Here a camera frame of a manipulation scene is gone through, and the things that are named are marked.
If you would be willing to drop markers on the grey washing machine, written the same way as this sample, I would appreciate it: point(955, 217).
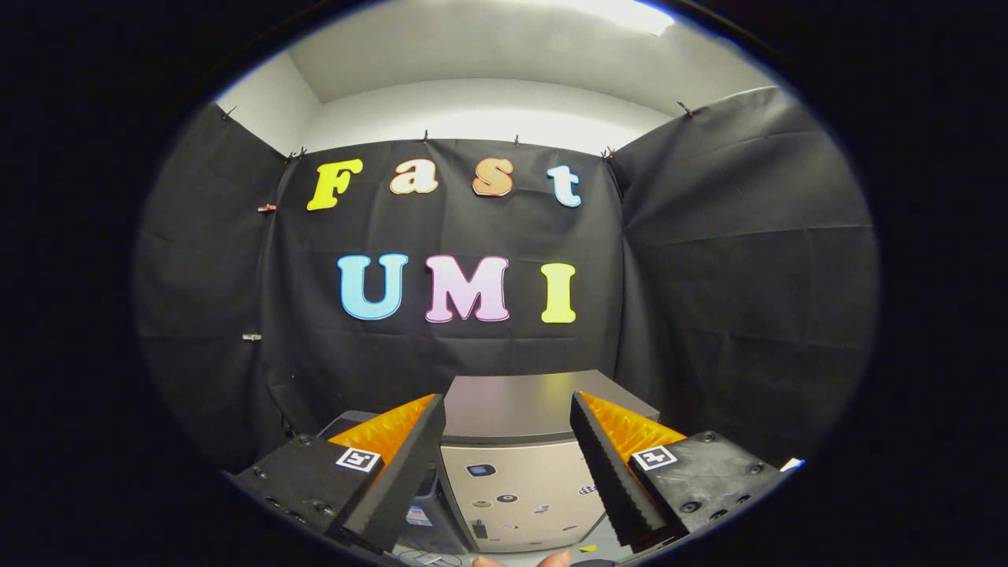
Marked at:
point(441, 535)

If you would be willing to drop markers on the black backdrop cloth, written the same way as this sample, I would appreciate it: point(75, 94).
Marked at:
point(709, 276)

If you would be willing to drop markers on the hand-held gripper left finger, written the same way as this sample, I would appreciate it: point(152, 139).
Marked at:
point(398, 488)

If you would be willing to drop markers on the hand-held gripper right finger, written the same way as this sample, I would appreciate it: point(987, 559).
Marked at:
point(614, 480)

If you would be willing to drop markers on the row of black cloth clips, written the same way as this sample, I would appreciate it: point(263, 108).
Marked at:
point(685, 109)

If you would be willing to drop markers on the dark washing machine lid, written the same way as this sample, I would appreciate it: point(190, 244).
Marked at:
point(346, 421)

